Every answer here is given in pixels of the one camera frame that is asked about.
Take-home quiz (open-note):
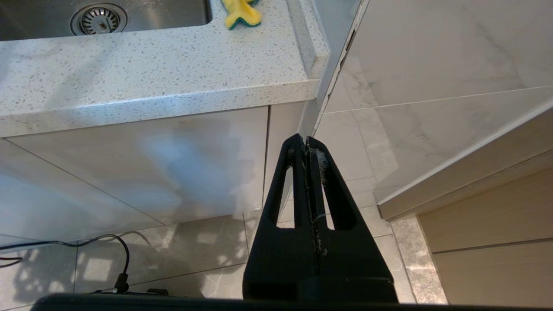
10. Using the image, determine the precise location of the metal sink drain strainer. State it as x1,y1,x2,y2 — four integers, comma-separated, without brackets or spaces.
70,3,128,36

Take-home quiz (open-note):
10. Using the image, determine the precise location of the beige wooden cabinet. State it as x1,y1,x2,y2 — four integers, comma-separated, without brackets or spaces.
376,97,553,311

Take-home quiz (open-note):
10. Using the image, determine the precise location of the narrow grey cabinet panel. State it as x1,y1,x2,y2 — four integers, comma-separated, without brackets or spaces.
264,102,307,212

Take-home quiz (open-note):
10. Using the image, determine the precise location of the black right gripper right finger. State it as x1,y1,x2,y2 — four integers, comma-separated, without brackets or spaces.
308,137,398,302

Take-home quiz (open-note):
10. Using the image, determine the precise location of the light grey cabinet door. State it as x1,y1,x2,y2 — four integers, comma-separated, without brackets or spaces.
6,106,268,225
0,138,165,242

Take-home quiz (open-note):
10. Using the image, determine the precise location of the stainless steel sink basin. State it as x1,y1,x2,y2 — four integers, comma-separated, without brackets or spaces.
0,0,213,42

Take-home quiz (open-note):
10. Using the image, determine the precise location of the yellow and green sponge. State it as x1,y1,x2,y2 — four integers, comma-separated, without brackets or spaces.
220,0,262,30

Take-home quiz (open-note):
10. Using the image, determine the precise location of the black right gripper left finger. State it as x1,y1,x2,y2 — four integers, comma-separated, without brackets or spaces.
243,133,322,301

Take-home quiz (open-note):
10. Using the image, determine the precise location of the thin black power cable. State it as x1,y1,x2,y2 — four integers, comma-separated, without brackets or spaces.
0,234,130,294

